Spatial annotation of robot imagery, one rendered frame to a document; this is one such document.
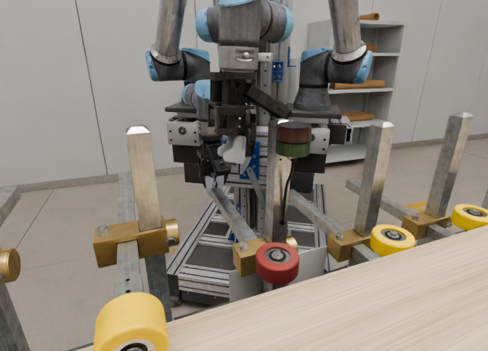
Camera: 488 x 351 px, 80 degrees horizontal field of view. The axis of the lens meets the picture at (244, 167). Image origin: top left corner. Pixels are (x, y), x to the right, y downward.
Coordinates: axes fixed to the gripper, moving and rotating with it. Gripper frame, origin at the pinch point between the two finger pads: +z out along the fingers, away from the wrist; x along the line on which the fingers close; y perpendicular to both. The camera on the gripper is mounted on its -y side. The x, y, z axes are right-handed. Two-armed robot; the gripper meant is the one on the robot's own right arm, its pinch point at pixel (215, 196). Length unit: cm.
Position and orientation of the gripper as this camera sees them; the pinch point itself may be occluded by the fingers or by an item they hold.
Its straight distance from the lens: 94.2
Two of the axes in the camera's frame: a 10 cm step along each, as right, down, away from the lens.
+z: 0.0, 9.3, 3.7
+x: -9.3, 1.3, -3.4
